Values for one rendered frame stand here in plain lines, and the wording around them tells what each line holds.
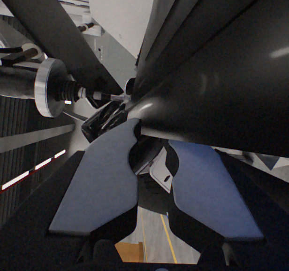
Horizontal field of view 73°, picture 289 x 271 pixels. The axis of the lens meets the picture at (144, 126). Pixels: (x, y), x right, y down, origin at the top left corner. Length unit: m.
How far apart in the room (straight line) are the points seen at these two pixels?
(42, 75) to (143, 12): 0.34
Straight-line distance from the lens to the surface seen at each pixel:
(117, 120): 0.27
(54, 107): 0.26
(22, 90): 0.26
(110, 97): 0.25
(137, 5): 0.53
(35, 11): 0.36
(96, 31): 0.82
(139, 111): 0.15
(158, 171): 0.31
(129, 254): 8.26
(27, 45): 0.42
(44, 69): 0.24
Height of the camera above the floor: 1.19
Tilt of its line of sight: 5 degrees down
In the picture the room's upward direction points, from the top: 82 degrees counter-clockwise
